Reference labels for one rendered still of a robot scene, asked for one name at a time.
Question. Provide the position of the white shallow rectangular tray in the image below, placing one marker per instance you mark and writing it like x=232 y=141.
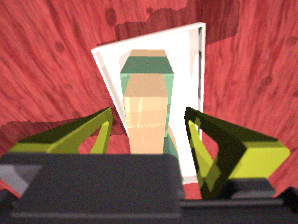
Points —
x=185 y=51

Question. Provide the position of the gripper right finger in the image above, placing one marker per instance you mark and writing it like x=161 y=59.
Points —
x=242 y=153

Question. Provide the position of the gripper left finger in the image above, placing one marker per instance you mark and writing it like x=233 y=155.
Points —
x=66 y=139

